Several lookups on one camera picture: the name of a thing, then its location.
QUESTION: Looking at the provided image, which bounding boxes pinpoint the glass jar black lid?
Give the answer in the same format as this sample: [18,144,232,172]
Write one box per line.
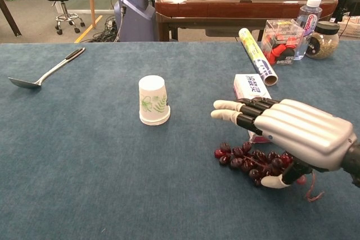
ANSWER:
[305,21,341,60]

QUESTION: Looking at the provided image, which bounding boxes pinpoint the purple plastic grape bunch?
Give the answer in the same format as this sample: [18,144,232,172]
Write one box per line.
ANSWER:
[214,141,325,203]

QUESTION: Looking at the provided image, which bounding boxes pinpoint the blue felt table cover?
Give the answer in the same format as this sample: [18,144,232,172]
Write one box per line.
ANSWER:
[0,40,360,240]

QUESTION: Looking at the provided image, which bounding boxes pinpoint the brown mahjong table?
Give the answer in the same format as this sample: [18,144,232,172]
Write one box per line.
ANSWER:
[154,0,339,42]

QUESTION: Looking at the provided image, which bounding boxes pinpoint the white pink toothpaste box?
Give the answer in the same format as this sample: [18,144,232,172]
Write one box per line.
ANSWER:
[233,73,273,144]

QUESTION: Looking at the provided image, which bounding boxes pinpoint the clear box red black pieces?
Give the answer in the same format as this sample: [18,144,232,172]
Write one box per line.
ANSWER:
[260,19,305,66]

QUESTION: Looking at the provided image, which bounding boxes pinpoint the clear plastic water bottle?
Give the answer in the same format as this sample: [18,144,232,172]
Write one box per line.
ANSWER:
[292,0,323,61]

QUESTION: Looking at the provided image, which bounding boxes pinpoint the white plastic basket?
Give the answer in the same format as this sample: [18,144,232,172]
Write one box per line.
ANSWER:
[337,15,360,38]

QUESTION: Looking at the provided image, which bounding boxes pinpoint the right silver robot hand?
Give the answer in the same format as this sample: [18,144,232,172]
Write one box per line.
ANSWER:
[210,97,357,189]

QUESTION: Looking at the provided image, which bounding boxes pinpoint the black floor cable bundle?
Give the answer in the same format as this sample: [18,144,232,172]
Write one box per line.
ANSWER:
[84,16,119,43]

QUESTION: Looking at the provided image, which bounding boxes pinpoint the upside-down paper cup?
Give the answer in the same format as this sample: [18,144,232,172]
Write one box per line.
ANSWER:
[138,75,172,126]

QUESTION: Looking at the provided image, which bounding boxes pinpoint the dark table leg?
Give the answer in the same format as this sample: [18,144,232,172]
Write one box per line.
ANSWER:
[0,0,23,37]

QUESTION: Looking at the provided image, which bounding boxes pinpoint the metal ladle black handle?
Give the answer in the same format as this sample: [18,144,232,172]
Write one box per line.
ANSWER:
[7,47,86,89]

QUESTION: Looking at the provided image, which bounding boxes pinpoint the blue background robot base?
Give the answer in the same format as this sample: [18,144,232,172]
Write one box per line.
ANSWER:
[114,0,158,42]

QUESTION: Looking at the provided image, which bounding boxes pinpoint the cling film roll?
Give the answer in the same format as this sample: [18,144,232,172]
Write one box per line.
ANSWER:
[238,28,279,87]

